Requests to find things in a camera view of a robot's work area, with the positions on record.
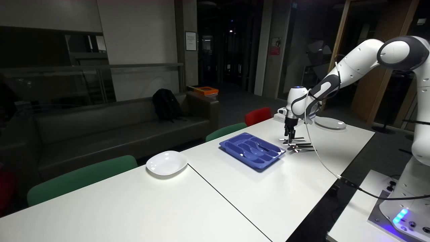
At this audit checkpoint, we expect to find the wall poster frame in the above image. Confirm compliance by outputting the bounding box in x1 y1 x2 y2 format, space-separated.
185 32 197 51

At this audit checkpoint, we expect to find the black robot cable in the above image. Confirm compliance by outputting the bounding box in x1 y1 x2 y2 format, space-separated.
304 116 430 202

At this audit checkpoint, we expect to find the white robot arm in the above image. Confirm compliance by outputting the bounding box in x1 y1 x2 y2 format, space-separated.
283 35 430 165

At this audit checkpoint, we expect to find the white plate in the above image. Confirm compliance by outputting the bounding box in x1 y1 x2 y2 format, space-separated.
145 151 188 178

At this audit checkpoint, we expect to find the black-handled spoon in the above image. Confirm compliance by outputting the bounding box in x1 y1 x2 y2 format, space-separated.
282 140 313 147

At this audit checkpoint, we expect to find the grey sofa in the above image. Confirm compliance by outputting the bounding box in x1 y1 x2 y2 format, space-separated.
0 93 219 180

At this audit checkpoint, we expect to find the black backpack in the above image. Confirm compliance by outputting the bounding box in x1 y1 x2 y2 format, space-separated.
152 89 181 121

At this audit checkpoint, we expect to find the blue cutlery tray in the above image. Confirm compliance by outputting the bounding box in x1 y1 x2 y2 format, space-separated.
219 133 286 172

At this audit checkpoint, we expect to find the green chair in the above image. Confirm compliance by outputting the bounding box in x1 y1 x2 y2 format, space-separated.
205 122 247 141
27 155 137 206

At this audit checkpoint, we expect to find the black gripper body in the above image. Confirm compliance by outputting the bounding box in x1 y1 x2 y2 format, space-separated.
285 118 297 140

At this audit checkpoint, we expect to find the orange-lidded bin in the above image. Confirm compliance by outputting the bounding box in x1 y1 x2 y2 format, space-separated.
192 86 219 97

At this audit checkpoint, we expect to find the red chair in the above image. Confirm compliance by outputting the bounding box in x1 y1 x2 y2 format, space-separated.
244 108 273 126

